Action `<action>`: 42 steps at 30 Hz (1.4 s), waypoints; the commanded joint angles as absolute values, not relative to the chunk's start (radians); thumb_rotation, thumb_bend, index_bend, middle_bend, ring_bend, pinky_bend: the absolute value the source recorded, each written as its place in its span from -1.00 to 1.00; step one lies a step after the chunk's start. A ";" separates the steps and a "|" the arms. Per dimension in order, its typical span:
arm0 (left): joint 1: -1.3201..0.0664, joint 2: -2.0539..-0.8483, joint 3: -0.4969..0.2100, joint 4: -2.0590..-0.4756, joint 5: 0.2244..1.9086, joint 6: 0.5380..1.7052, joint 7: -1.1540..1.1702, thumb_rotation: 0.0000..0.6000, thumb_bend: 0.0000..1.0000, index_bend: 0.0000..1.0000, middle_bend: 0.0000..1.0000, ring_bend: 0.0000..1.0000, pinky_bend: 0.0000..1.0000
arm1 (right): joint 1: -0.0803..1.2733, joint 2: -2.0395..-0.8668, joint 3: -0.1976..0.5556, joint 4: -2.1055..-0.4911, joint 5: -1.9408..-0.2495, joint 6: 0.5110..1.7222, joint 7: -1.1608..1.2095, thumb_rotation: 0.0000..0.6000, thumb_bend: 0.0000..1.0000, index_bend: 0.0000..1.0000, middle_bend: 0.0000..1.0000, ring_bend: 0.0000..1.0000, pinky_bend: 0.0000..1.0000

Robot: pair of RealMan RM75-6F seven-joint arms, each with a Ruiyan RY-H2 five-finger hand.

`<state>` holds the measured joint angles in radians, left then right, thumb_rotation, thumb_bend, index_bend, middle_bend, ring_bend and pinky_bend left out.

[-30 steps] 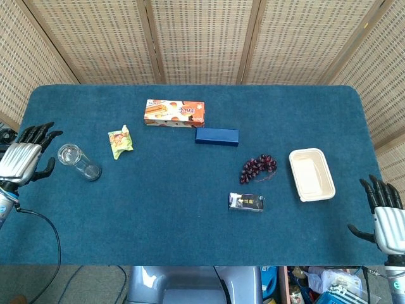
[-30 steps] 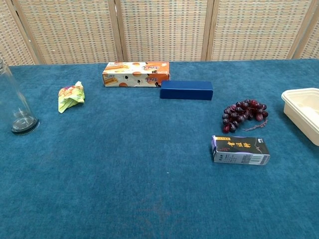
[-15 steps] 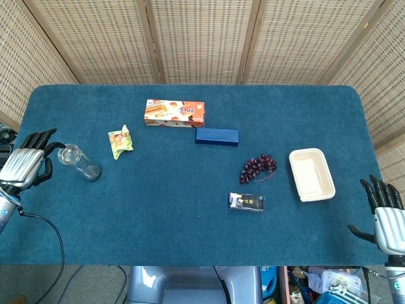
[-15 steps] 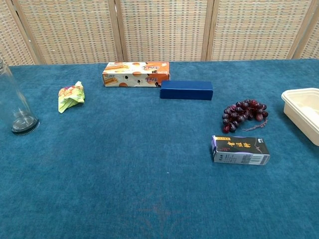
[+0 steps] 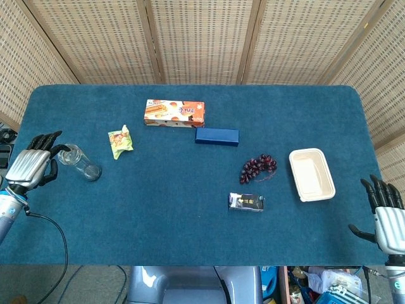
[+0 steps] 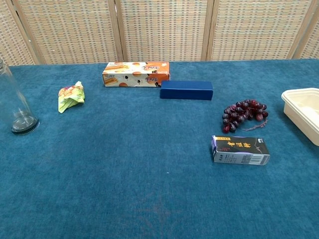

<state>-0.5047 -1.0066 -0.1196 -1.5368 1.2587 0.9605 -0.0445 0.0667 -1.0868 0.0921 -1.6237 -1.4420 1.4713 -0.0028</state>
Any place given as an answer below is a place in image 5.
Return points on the clear glass jar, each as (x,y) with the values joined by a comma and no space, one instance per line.
(83,166)

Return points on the orange cookie box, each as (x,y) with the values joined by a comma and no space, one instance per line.
(174,113)

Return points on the blue plastic container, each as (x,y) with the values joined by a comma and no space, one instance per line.
(269,280)

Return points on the green snack packet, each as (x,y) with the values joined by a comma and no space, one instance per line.
(121,143)

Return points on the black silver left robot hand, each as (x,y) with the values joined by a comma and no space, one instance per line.
(28,166)

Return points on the woven folding screen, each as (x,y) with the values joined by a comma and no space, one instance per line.
(202,38)

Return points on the small black white carton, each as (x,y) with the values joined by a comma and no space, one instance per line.
(246,202)

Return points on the purple grape bunch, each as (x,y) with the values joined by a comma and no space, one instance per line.
(257,168)

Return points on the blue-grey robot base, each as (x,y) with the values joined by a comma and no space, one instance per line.
(193,285)

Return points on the blue white striped box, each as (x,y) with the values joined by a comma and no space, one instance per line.
(341,294)

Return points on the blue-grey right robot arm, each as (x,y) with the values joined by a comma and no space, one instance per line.
(397,280)

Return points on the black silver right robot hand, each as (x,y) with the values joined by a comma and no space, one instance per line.
(390,226)

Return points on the black device on floor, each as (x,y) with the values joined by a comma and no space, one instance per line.
(3,156)

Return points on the beige rectangular food tray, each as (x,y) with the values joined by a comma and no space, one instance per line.
(311,174)

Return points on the dark blue rectangular box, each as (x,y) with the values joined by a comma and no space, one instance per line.
(217,137)

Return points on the white plastic bag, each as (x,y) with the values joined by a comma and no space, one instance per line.
(332,280)

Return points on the blue carpet table mat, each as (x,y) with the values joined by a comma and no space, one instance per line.
(177,180)

